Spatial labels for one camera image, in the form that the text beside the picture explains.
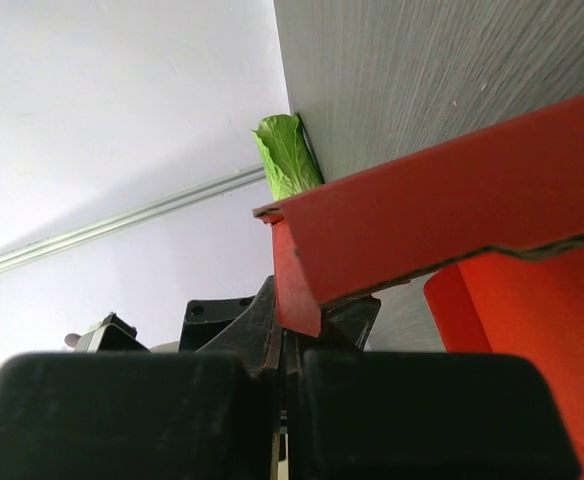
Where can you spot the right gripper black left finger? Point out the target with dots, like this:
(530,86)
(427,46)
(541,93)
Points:
(208,413)

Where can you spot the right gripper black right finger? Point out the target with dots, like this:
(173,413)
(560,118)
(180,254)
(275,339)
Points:
(398,415)

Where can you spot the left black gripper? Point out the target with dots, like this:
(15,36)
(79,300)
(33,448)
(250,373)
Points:
(210,325)

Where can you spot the red paper box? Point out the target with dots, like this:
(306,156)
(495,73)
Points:
(494,220)

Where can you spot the napa cabbage toy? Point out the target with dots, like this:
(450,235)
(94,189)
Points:
(289,165)

